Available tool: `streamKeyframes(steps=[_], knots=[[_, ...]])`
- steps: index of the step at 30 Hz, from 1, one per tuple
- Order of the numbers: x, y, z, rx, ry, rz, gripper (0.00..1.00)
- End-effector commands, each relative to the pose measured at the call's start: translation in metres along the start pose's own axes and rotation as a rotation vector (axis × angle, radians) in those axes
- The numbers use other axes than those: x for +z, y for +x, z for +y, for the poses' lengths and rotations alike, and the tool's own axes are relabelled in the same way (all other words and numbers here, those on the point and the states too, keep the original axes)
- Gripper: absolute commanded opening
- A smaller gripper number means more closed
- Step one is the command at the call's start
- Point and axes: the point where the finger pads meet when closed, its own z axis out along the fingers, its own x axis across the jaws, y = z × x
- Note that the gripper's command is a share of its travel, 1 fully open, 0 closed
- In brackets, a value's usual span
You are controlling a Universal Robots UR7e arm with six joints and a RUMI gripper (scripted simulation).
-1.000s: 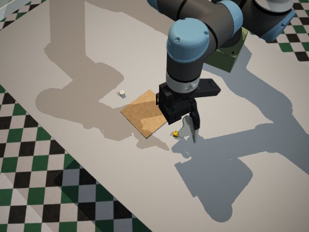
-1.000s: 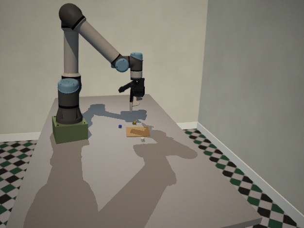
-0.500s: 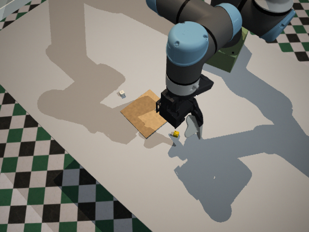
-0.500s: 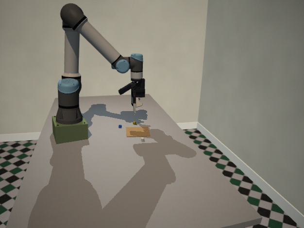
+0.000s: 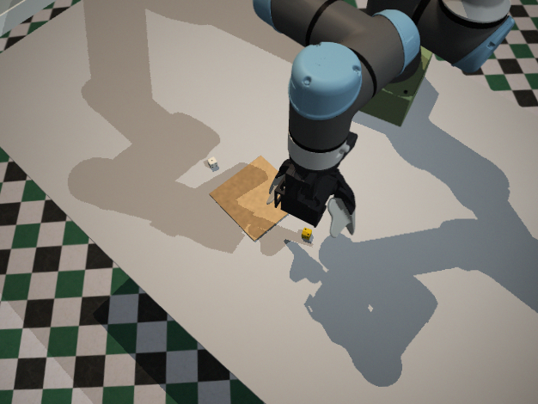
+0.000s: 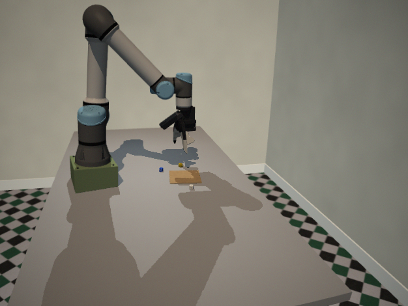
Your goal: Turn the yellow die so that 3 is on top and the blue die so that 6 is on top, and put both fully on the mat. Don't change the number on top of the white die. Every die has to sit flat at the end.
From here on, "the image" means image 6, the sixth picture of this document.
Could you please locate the tan square mat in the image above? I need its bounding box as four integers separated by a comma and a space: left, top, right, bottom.
169, 170, 202, 184

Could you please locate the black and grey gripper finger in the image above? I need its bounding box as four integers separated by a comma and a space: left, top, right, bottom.
173, 124, 181, 144
181, 124, 194, 153

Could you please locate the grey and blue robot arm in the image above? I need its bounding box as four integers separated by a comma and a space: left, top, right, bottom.
75, 5, 193, 167

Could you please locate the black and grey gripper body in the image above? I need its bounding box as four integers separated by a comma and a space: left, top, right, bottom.
175, 106, 196, 133

